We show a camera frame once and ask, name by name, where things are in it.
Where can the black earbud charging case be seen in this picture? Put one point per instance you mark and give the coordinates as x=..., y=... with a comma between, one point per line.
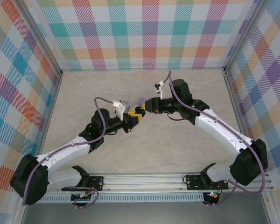
x=140, y=111

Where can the purple earbud charging case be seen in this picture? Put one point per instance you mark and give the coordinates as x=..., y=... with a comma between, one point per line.
x=140, y=100

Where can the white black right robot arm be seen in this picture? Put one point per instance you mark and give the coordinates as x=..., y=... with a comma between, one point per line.
x=224, y=130

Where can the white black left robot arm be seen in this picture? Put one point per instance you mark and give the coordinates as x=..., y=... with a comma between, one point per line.
x=60, y=151

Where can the grey metal panel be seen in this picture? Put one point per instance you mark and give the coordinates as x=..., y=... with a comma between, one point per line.
x=142, y=213

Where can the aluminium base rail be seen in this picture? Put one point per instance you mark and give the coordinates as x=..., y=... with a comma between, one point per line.
x=142, y=182

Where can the aluminium side frame rail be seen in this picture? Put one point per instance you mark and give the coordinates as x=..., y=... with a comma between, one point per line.
x=236, y=105

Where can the aluminium frame post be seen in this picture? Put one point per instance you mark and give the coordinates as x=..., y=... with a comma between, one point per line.
x=246, y=35
x=40, y=39

